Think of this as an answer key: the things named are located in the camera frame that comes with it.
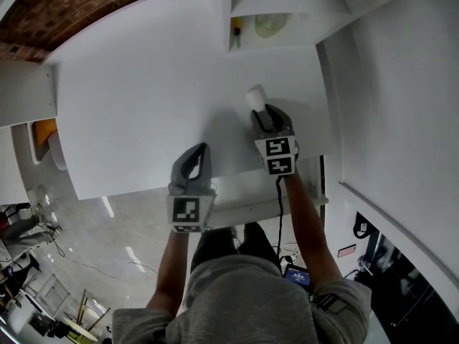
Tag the blue-screen device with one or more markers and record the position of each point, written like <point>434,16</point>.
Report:
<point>297,276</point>

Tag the black glass cabinet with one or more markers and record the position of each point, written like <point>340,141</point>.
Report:
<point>412,292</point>

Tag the white chair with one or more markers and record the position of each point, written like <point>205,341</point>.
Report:
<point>54,152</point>

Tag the pink phone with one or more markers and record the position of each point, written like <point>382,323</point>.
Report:
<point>347,251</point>

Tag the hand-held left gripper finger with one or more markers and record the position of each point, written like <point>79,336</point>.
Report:
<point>206,167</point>
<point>177,167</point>

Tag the orange cushion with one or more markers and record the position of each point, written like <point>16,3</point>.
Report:
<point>43,131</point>

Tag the pale green bag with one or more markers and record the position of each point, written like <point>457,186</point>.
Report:
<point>270,23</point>

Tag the person's left forearm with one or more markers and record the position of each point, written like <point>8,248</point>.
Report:
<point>170,274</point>

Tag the black bag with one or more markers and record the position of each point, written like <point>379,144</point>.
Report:
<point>362,228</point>

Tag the person's right forearm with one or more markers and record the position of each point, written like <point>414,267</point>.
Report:
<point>308,235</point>

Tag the grey metal frame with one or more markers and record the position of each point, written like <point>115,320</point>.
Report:
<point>54,292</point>

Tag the white side table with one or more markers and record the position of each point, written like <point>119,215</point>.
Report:
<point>12,163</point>

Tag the tall white shelf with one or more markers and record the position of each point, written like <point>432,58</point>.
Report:
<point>25,91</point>

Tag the white desk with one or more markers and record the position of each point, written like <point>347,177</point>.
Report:
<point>143,102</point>

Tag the person's black trousers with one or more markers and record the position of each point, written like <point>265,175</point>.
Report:
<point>215,246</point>

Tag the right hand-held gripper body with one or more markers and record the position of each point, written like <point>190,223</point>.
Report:
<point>278,147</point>

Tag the person's grey shirt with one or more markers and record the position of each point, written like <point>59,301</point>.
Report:
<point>244,299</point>

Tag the plastic cup with straw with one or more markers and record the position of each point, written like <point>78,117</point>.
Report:
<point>364,263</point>

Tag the white cylindrical cup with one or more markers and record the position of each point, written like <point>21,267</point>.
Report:
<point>255,97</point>

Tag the wooden stool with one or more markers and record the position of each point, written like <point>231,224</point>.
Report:
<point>86,317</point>

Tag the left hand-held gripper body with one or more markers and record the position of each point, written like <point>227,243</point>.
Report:
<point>186,210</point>

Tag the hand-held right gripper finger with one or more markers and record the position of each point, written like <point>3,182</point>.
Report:
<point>256,122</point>
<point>283,120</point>

